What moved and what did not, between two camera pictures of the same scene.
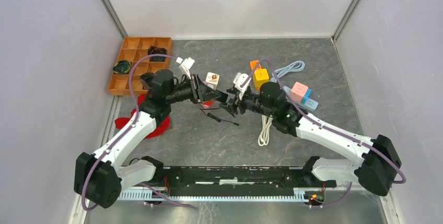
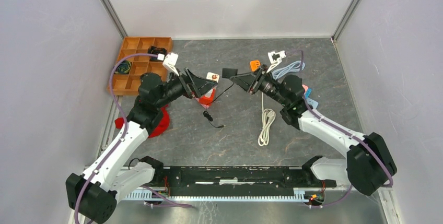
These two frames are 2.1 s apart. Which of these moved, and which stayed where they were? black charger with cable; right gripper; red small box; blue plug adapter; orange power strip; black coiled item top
Moved: right gripper; black charger with cable
Stayed: orange power strip; black coiled item top; blue plug adapter; red small box
